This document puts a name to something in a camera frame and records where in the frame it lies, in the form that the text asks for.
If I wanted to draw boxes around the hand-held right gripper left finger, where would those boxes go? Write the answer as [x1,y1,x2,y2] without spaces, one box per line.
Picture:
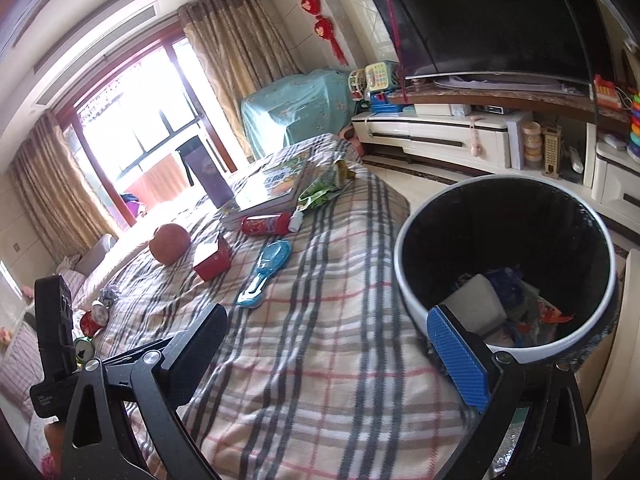
[59,303,229,480]

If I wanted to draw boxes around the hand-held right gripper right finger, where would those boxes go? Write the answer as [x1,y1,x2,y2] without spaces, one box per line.
[426,305,594,480]

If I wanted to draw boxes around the blue wrapper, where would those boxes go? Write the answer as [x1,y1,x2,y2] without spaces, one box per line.
[487,267,527,311]

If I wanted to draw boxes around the red paper packet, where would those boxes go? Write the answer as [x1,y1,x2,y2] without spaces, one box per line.
[536,304,576,327]

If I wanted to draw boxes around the black white-rimmed trash bin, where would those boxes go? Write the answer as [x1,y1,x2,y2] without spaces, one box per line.
[393,174,623,376]

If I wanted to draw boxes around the red soda can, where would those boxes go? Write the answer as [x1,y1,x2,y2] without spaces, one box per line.
[80,300,108,336]

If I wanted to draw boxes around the white pillow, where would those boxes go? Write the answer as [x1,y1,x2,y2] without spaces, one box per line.
[80,232,118,276]

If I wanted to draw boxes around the red cardboard box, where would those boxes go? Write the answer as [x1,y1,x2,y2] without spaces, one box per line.
[192,232,232,281]

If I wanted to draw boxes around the silver foil mat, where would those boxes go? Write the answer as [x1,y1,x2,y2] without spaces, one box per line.
[495,410,532,472]

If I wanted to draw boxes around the blue hairbrush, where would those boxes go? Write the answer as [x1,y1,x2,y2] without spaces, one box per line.
[235,240,292,308]

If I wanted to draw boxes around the orange ball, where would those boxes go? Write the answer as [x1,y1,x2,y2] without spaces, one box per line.
[149,223,191,264]

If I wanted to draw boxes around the plaid blanket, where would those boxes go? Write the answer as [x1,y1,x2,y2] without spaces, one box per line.
[75,132,481,480]

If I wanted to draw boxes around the red tube bottle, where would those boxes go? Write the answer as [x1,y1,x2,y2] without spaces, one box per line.
[241,212,293,236]

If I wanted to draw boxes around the beige patterned curtain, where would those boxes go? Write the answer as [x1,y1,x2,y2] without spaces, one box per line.
[7,110,121,261]
[177,0,306,161]

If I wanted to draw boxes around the marble top white cabinet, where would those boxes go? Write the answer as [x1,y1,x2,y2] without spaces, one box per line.
[585,260,640,461]

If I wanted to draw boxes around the orange cloth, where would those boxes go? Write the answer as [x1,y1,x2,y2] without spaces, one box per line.
[122,155,188,211]

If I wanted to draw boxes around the dark box near window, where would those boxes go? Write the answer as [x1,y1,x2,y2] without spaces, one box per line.
[181,135,233,208]

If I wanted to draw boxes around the large picture book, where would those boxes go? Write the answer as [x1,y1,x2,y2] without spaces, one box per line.
[220,152,311,226]

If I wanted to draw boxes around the green snack bag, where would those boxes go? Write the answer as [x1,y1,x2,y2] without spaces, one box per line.
[297,160,356,210]

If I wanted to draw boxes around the red framed window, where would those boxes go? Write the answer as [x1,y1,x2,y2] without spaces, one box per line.
[55,40,251,226]

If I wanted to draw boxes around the white television cabinet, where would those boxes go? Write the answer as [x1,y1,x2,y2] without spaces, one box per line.
[350,82,640,231]

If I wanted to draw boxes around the white upright box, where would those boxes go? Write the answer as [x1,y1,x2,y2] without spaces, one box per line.
[506,114,533,171]

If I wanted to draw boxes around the wooden perforated box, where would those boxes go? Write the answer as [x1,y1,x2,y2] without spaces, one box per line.
[542,126,563,179]

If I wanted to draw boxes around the stacked plastic jars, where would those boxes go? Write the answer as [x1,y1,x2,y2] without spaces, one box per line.
[521,121,543,163]

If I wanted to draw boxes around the teal floral furniture cover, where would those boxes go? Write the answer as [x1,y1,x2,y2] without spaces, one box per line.
[241,69,358,161]

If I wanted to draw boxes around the blue toy basket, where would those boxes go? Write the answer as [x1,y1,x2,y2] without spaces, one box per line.
[370,91,401,113]

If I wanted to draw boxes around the ceiling air vent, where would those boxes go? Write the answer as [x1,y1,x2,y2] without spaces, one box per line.
[32,2,156,106]

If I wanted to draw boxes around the white round baby toy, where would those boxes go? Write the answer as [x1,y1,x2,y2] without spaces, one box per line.
[348,70,368,101]

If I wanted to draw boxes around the yellow toy phone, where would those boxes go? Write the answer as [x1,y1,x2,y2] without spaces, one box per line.
[364,61,396,93]

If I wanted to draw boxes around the red toy cash register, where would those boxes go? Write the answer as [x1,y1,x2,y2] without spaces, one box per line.
[592,74,626,111]

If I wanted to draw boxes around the black curved television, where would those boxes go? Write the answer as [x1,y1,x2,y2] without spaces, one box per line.
[362,0,616,83]

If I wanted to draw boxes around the rainbow stacking ring toy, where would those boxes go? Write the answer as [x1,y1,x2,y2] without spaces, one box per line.
[626,90,640,161]

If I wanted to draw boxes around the red hanging decoration string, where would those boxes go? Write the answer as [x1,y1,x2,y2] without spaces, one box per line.
[277,0,348,66]

